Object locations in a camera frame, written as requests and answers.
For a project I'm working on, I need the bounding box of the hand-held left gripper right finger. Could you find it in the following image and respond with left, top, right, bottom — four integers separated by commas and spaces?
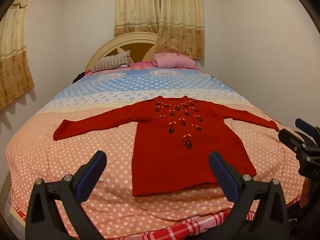
209, 151, 290, 240

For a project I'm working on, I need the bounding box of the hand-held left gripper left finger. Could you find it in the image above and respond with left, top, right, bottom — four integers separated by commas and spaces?
25, 150, 108, 240

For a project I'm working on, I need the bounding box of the striped pillow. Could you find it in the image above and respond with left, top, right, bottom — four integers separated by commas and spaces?
90, 50, 131, 73

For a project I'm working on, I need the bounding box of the black cloth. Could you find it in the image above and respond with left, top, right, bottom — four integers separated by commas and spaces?
72, 72, 86, 83

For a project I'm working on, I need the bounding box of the cream wooden headboard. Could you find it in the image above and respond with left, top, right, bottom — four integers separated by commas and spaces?
84, 32, 158, 71

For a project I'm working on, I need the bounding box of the red embroidered knit sweater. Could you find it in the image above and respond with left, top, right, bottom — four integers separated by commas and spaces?
53, 95, 280, 197

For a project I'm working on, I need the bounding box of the pink patterned pillow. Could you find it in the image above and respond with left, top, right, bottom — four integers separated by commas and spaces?
130, 62, 153, 71

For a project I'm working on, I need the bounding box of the red plaid bed sheet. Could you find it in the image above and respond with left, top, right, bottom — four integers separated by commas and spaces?
11, 200, 255, 240

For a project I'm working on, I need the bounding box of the dotted pink blue bed cover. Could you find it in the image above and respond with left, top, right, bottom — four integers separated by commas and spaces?
5, 66, 309, 238

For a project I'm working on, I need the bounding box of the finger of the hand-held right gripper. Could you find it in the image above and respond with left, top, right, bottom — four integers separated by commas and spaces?
278, 129, 307, 156
295, 118, 320, 137

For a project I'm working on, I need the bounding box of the beige patterned curtain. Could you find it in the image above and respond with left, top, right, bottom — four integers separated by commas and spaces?
157, 0, 205, 60
114, 0, 160, 37
0, 0, 35, 112

